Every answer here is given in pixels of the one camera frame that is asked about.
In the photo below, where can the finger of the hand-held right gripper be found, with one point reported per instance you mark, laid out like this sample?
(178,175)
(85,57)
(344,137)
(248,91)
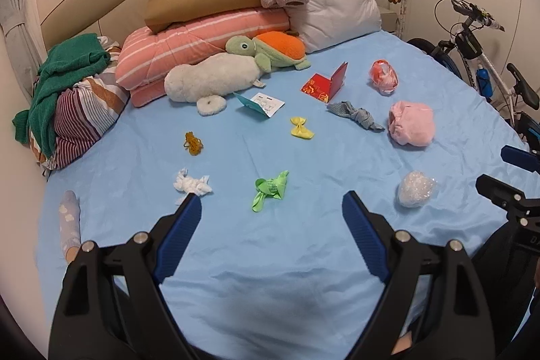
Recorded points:
(517,157)
(502,191)

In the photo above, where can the person's socked foot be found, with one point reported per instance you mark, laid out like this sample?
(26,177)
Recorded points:
(69,221)

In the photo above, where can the yellow bow-shaped wrapper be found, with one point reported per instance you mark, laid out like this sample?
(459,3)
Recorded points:
(300,128)

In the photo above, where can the green knotted plastic bag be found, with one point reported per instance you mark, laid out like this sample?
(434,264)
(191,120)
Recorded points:
(270,187)

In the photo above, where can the white seal plush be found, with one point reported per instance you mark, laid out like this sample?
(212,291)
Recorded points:
(211,77)

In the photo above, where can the red and white plastic bag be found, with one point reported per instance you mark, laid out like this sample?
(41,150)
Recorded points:
(384,76)

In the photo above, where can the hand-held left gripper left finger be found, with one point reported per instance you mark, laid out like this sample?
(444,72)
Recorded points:
(181,233)

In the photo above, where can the white curtain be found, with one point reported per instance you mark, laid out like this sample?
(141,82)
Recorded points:
(17,27)

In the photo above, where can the clear plastic wrap ball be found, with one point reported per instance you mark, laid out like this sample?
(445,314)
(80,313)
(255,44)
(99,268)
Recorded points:
(415,189)

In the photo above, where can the green turtle plush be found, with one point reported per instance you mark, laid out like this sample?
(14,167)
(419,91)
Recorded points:
(270,48)

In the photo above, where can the white crumpled tissue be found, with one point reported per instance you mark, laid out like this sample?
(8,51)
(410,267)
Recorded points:
(192,183)

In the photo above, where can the striped pillow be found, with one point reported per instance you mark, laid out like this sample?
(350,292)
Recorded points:
(80,115)

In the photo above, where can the pink fuzzy cloth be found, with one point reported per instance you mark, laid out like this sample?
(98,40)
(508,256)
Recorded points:
(411,123)

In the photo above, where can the white and teal paper card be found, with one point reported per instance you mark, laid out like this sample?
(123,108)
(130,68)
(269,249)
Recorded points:
(261,105)

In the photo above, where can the pink striped quilt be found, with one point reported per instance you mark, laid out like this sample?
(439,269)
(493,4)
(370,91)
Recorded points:
(177,48)

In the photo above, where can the grey knotted cloth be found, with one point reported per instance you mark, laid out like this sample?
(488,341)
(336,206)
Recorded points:
(354,114)

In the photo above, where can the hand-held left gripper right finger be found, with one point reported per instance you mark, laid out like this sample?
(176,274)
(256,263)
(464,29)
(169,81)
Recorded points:
(363,233)

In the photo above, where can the light blue bed sheet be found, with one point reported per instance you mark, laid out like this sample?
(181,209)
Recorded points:
(270,157)

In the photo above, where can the white pillow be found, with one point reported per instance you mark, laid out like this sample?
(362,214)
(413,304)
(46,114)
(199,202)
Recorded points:
(337,10)

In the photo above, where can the green sweater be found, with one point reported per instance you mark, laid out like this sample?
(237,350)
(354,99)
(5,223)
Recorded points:
(63,69)

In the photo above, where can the red folded envelope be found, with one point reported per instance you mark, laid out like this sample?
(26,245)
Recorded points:
(325,86)

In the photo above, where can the amber plastic wrapper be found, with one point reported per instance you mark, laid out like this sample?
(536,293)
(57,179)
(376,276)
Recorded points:
(193,143)

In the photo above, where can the blue water bottle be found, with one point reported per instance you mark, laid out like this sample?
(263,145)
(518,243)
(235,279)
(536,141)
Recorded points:
(485,81)

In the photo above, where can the bicycle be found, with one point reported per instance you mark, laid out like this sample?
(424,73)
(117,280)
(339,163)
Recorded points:
(476,48)

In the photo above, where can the person's dark pants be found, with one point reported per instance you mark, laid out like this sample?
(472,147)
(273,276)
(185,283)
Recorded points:
(493,288)

